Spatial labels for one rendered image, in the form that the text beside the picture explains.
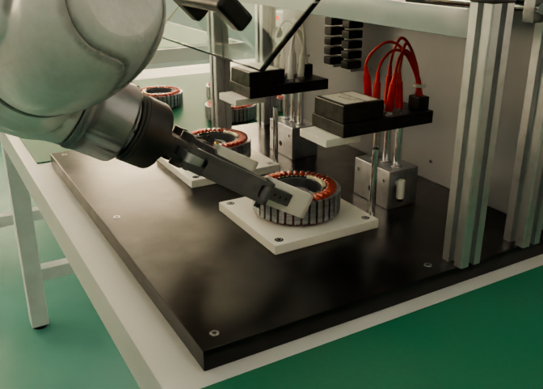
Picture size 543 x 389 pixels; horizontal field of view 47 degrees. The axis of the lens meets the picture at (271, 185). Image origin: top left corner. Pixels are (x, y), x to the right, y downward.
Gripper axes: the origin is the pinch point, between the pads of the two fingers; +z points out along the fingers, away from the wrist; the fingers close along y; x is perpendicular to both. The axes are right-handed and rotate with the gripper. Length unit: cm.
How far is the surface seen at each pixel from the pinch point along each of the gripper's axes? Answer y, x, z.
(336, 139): -2.9, -8.6, 3.7
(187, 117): 62, 0, 15
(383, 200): -2.6, -4.2, 15.7
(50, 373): 90, 81, 24
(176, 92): 71, -4, 14
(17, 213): 113, 47, 4
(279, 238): -6.1, 4.7, 0.1
